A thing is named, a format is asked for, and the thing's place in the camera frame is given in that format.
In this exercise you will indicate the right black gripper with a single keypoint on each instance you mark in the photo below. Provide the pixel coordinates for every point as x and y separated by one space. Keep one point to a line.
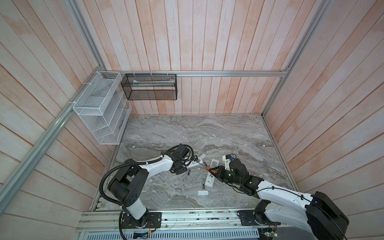
219 171

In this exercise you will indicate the orange handled screwdriver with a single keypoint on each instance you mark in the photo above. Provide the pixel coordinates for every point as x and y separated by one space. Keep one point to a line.
212 171

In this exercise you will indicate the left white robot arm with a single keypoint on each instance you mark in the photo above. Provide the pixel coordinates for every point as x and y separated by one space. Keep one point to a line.
123 184

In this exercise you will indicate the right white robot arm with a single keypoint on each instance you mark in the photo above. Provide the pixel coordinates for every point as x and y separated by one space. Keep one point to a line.
315 213

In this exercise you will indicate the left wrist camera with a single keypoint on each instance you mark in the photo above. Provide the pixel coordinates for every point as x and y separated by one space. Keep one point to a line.
182 156

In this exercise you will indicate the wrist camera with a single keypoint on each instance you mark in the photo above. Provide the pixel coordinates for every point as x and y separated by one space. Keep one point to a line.
182 156
227 159

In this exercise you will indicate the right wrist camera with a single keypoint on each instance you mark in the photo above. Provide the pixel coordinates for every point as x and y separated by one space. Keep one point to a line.
227 159

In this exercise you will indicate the aluminium mounting rail front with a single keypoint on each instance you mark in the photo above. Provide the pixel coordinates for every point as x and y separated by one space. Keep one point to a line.
184 219

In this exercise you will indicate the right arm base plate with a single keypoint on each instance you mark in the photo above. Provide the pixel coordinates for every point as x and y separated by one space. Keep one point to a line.
252 217

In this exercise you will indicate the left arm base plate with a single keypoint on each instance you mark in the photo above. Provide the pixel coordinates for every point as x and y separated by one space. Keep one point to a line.
148 220

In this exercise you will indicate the black wire mesh basket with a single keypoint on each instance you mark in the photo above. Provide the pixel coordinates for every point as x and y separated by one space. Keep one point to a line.
143 87

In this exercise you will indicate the white wire mesh shelf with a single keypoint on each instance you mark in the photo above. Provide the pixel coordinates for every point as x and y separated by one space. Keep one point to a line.
103 108

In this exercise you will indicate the aluminium frame bar back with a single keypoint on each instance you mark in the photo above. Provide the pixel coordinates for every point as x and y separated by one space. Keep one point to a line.
232 73

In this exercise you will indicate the aluminium frame bar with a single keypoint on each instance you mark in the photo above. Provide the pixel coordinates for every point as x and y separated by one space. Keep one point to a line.
24 169
232 73

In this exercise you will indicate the aluminium frame bar left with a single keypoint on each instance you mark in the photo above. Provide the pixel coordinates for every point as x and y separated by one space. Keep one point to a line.
24 169

